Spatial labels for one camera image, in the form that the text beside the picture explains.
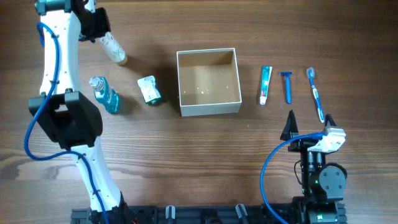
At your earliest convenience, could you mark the white floral lotion tube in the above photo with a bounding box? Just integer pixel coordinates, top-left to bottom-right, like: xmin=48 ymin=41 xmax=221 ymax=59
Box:
xmin=85 ymin=0 xmax=128 ymax=66

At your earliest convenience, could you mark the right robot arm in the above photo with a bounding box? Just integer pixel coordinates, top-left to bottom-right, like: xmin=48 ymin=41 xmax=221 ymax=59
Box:
xmin=280 ymin=111 xmax=348 ymax=224

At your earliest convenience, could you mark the right blue cable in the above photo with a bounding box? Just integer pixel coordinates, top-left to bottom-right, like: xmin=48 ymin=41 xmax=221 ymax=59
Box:
xmin=259 ymin=132 xmax=327 ymax=224

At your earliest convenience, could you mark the blue white toothbrush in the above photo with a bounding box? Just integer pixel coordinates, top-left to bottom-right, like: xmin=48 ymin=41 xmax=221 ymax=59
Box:
xmin=307 ymin=67 xmax=325 ymax=123

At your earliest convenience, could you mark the green white toothpaste tube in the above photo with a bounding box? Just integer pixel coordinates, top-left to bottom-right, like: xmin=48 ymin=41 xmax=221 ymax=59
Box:
xmin=259 ymin=65 xmax=272 ymax=106

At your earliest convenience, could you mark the left blue cable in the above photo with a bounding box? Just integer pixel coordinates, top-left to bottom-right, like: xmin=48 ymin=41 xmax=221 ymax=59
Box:
xmin=24 ymin=21 xmax=110 ymax=224

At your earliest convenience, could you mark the white cardboard box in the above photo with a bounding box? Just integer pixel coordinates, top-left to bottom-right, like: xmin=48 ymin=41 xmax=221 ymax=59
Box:
xmin=177 ymin=48 xmax=242 ymax=117

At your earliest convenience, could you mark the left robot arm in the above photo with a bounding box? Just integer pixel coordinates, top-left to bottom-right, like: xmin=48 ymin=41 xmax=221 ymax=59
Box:
xmin=24 ymin=0 xmax=137 ymax=223

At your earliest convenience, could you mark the blue cable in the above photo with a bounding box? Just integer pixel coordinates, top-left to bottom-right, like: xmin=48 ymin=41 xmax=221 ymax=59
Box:
xmin=24 ymin=21 xmax=110 ymax=224
xmin=259 ymin=132 xmax=327 ymax=224

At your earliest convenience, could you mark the blue mouthwash bottle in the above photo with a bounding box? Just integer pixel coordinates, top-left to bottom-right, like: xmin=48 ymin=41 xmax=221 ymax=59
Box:
xmin=89 ymin=77 xmax=119 ymax=114

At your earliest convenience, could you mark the blue disposable razor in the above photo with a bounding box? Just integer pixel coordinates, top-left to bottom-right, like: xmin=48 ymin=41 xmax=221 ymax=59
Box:
xmin=280 ymin=72 xmax=293 ymax=104

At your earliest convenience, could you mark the green white soap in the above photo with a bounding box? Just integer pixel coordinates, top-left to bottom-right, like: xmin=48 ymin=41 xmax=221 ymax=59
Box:
xmin=137 ymin=75 xmax=162 ymax=105

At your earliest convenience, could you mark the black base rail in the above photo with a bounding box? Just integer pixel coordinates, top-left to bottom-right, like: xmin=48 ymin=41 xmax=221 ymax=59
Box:
xmin=70 ymin=203 xmax=348 ymax=224

